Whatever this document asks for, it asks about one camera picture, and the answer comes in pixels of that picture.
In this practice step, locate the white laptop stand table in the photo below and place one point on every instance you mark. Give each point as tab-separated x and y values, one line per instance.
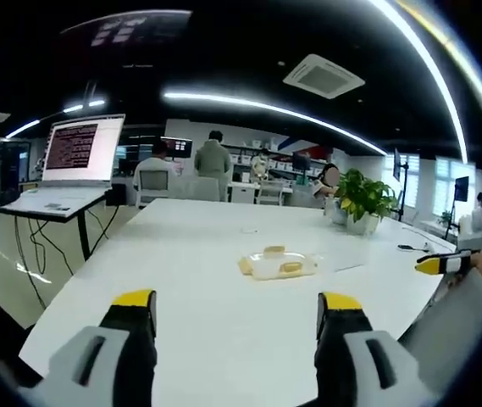
50	204

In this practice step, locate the white office chair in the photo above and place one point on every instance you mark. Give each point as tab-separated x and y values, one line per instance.
153	184

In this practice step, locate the background wall monitor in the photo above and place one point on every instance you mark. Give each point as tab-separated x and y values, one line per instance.
177	147

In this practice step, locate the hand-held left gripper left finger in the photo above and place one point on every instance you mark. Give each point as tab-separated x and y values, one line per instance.
96	364

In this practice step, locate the beige plastic buckle part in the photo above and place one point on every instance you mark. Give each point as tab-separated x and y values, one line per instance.
274	250
291	267

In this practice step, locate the storage shelves with boxes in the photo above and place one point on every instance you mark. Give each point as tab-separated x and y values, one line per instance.
283	163

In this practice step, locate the black monitor on stand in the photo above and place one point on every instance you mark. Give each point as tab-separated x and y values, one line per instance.
399	169

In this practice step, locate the black monitor on tripod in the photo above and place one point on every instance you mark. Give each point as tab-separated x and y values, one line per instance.
461	188

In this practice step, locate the small black object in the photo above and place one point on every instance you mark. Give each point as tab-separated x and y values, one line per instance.
405	246

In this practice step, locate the white laptop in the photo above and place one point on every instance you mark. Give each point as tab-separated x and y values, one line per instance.
80	152

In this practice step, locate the green potted plant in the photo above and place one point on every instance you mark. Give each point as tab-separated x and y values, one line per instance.
363	195

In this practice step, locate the clear plastic tray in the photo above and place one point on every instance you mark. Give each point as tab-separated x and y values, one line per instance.
266	265

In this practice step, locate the ceiling air conditioner vent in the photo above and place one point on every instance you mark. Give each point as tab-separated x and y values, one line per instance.
324	76

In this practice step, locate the ceiling light strip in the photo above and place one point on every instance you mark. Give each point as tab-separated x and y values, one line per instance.
274	111
54	116
431	63

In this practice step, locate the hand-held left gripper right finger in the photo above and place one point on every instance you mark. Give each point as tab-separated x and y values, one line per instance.
350	360

